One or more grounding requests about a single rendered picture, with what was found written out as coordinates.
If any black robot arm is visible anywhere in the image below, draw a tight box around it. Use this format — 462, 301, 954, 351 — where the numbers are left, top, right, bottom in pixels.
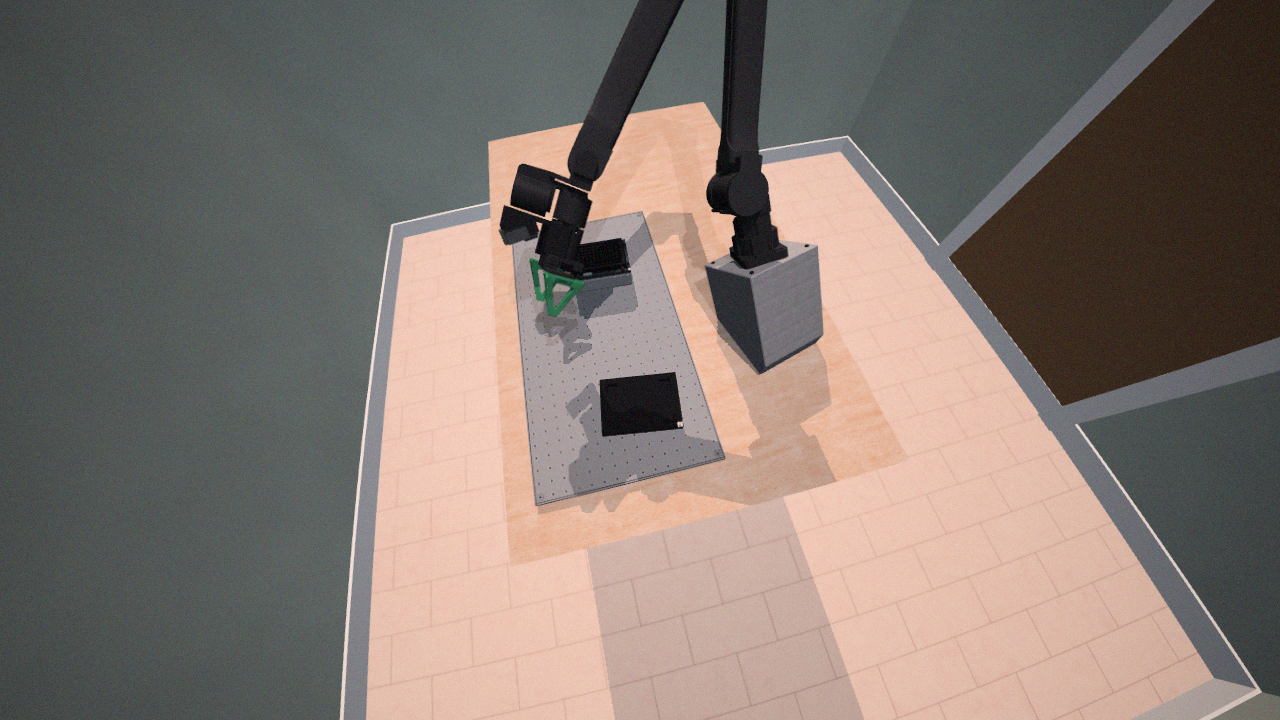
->
499, 0, 788, 269

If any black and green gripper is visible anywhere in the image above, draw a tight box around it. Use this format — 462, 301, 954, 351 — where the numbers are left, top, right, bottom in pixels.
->
530, 225, 585, 316

